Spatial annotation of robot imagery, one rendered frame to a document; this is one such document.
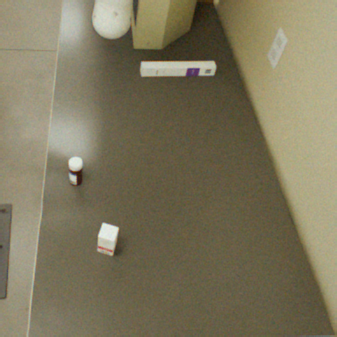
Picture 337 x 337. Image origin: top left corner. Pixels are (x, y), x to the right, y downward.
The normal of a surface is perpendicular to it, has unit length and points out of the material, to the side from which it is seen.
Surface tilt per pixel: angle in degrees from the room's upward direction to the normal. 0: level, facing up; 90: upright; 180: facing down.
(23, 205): 0
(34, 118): 0
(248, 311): 0
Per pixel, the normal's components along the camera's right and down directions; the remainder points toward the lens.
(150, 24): 0.04, 0.74
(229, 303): 0.07, -0.67
